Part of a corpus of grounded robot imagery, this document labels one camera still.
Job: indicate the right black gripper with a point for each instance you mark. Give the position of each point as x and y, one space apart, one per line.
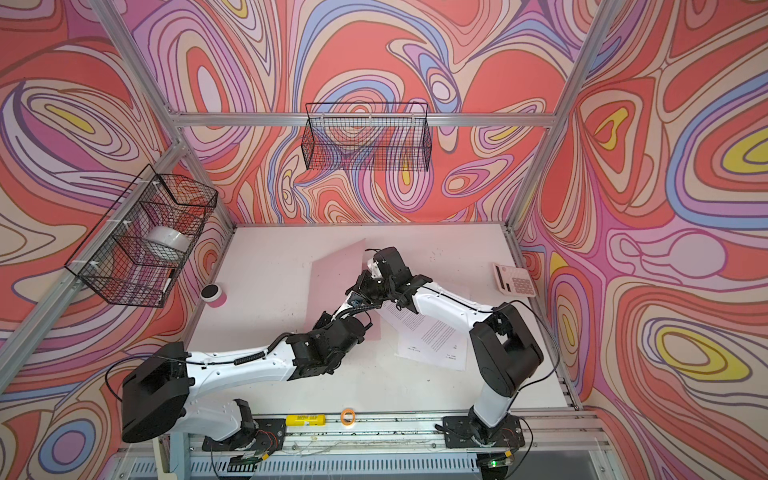
361 288

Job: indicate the printed English text sheet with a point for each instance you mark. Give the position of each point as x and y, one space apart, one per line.
424 334

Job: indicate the pink file folder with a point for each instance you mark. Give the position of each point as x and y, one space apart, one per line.
330 276

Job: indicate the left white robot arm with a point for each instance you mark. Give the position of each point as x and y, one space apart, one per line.
171 390

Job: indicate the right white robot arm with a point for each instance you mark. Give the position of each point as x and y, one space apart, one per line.
505 350

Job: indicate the printed Chinese text sheet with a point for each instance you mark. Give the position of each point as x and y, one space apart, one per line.
452 356

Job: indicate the yellow label strip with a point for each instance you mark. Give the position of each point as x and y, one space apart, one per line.
305 420

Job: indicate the pink tape roll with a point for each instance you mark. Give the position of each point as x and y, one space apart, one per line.
213 295

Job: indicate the white tape roll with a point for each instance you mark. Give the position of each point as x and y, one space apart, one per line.
168 237

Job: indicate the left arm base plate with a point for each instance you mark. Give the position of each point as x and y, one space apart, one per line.
264 435

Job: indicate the black wire basket back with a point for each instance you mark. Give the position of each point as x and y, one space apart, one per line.
367 136

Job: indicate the black wire basket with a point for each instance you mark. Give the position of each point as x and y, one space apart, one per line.
367 136
118 264

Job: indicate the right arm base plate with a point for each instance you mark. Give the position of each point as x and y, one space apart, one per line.
462 432

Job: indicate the black wire basket left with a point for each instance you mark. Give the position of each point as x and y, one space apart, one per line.
118 264

